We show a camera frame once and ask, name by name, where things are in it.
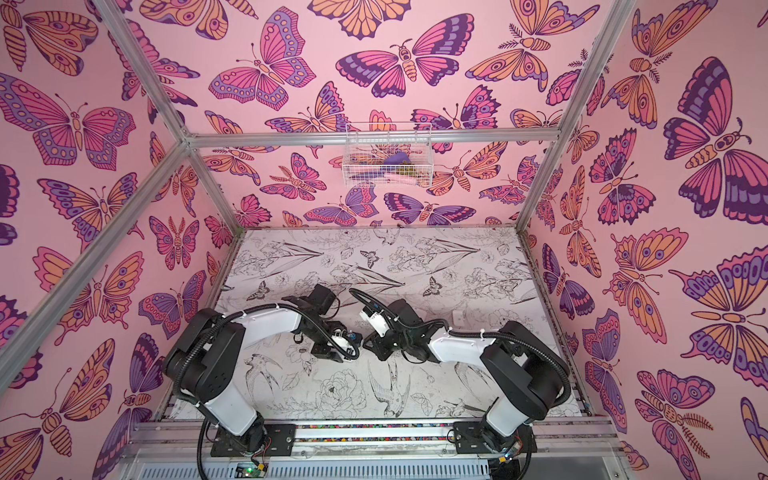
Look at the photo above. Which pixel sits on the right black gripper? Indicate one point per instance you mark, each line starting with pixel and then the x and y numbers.
pixel 384 344

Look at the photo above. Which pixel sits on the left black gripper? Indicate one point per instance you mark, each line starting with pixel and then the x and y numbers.
pixel 327 352

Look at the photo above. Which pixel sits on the white battery cover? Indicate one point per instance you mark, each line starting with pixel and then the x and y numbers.
pixel 458 318

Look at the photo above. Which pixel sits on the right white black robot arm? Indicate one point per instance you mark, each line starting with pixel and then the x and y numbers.
pixel 531 377

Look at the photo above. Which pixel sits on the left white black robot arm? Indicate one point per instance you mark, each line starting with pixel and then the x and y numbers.
pixel 203 363

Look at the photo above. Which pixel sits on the purple item in basket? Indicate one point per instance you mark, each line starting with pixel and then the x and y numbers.
pixel 396 160

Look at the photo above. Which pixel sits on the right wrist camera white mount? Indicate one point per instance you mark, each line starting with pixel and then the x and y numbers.
pixel 376 318

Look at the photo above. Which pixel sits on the white wire basket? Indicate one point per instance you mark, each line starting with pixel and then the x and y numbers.
pixel 388 155

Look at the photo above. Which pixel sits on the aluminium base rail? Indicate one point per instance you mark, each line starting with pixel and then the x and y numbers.
pixel 562 448

